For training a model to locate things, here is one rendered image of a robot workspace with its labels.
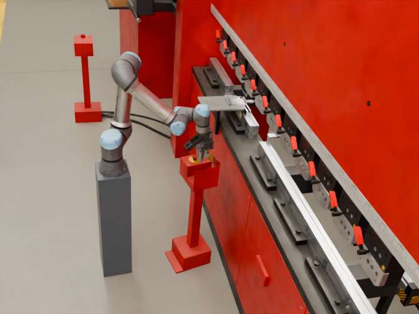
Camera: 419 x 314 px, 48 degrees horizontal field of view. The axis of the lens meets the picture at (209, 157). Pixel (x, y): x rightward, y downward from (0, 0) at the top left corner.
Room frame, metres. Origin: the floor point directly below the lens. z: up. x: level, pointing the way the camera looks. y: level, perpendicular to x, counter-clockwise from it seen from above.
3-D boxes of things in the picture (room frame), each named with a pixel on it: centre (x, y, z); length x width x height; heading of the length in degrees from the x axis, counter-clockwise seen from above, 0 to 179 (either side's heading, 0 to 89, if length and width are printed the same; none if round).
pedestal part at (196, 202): (2.27, 0.05, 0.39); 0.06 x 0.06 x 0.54; 30
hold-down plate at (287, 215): (1.71, -0.41, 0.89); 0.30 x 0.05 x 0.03; 17
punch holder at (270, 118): (2.14, -0.34, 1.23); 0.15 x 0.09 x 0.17; 17
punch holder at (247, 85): (2.52, -0.23, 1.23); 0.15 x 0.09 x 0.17; 17
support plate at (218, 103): (2.65, -0.04, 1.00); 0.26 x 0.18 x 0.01; 107
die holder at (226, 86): (3.22, -0.02, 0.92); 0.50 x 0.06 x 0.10; 17
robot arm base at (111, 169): (2.13, 0.54, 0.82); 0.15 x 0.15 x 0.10
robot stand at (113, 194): (2.13, 0.54, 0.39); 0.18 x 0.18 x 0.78; 21
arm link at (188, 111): (2.20, 0.16, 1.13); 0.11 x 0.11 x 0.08; 83
